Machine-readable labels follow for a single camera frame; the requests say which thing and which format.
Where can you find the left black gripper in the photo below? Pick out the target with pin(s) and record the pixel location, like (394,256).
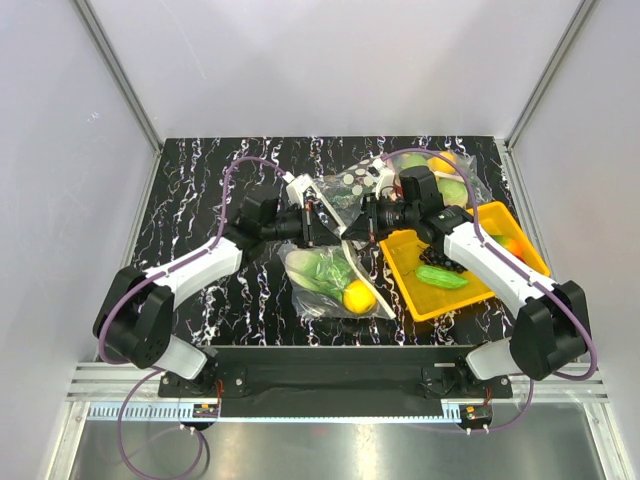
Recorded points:
(313,232)

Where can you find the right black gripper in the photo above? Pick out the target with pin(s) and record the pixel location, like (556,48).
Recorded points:
(367,227)

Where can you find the green fake bok choy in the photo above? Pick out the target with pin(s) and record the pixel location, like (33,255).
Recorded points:
(323,271)

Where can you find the clear zip bag with mushroom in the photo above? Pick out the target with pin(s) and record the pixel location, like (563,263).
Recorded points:
(337,201)

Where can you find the clear zip bag with lemon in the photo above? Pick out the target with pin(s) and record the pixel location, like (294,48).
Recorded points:
(311,304)

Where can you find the yellow fake lemon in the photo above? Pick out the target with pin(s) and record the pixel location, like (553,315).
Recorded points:
(358,299)

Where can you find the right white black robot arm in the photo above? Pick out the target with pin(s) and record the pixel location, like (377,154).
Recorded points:
(551,319)

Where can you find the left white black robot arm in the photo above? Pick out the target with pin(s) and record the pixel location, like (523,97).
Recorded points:
(135,322)

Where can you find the black fake grape bunch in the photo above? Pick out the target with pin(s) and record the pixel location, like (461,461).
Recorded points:
(437,259)

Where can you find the green fake bitter gourd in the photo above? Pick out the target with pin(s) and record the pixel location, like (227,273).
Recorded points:
(440,278)

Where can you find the clear bag of fake fruit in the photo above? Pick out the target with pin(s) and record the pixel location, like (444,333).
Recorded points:
(450,183)

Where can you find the yellow plastic tray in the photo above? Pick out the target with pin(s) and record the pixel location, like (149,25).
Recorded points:
(431,289)

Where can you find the black marble pattern mat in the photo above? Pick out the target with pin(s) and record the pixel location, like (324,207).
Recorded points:
(549,330)

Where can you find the left small connector board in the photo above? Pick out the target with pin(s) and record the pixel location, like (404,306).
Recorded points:
(207,410)

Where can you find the small connector board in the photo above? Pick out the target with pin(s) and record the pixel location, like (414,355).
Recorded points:
(477,414)
(207,410)

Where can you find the right small connector board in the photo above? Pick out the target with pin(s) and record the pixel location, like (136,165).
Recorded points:
(477,414)

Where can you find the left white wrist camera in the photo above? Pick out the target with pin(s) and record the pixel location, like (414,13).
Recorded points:
(299,189)

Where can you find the slotted white cable duct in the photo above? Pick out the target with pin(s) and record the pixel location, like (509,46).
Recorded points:
(236,411)

